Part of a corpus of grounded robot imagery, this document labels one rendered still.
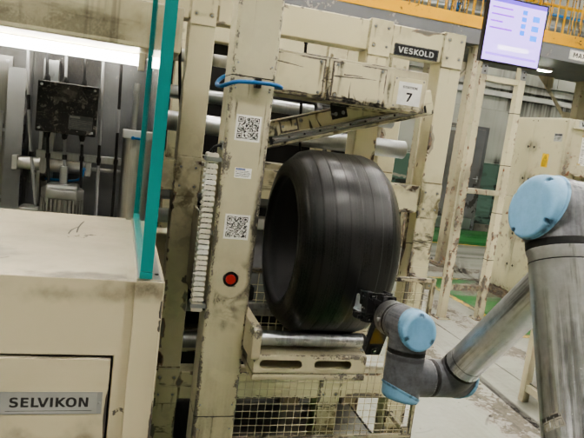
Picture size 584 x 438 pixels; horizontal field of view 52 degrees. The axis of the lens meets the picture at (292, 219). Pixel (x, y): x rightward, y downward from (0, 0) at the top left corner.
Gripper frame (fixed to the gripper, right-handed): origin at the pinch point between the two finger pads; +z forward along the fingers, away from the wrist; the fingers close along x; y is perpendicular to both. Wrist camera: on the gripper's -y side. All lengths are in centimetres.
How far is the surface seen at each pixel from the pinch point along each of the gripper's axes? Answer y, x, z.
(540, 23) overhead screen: 206, -273, 291
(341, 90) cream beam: 69, -2, 36
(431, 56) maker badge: 94, -50, 64
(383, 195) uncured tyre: 33.3, -5.0, 0.8
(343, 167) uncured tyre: 40.8, 5.4, 7.9
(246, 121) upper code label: 51, 35, 12
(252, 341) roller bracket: -12.0, 28.0, 8.9
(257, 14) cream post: 81, 35, 8
